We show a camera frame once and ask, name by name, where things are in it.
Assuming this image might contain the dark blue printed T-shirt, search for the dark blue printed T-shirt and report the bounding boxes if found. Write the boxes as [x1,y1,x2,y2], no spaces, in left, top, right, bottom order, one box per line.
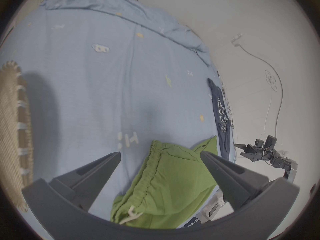
[207,78,232,159]

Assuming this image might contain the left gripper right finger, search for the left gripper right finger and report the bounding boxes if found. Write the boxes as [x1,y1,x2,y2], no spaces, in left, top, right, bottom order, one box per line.
[200,151,270,212]

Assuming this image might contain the pale blue quilt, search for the pale blue quilt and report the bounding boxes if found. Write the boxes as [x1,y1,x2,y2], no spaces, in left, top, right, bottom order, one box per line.
[40,0,213,67]

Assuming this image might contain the bed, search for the bed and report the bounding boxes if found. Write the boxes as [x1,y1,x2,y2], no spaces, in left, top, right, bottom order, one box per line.
[0,0,284,231]

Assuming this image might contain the round woven basket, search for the round woven basket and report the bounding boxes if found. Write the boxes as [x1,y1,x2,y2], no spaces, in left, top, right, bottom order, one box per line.
[0,61,34,212]

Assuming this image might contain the green shorts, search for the green shorts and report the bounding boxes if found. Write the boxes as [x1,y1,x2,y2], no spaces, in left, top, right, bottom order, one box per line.
[110,136,220,231]

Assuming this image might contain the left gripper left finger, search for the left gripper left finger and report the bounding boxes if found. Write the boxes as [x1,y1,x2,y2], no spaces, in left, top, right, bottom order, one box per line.
[50,151,122,212]

